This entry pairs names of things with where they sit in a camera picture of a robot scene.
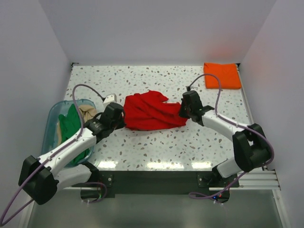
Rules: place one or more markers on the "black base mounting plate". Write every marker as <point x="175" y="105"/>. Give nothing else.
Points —
<point x="154" y="183"/>

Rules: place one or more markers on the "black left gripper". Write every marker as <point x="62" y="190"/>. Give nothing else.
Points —
<point x="121" y="123"/>

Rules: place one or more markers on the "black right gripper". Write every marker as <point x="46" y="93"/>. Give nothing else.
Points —
<point x="181" y="113"/>

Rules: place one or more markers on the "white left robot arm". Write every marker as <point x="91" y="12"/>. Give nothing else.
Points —
<point x="41" y="178"/>

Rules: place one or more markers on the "aluminium frame rail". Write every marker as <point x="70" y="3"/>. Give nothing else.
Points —
<point x="258" y="180"/>

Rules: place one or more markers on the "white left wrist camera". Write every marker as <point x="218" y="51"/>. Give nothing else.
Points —
<point x="111" y="98"/>

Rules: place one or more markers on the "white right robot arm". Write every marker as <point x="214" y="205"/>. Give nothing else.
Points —
<point x="250" y="146"/>

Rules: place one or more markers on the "beige t shirt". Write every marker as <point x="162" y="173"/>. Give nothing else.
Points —
<point x="69" y="124"/>

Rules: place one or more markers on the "clear blue plastic bin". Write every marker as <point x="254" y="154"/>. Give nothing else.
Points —
<point x="50" y="136"/>

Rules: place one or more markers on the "red t shirt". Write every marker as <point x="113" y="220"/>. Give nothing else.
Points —
<point x="151" y="111"/>

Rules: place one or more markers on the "folded orange t shirt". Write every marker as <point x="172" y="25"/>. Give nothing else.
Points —
<point x="226" y="73"/>

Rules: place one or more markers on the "green t shirt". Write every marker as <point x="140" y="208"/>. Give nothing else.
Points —
<point x="80" y="157"/>

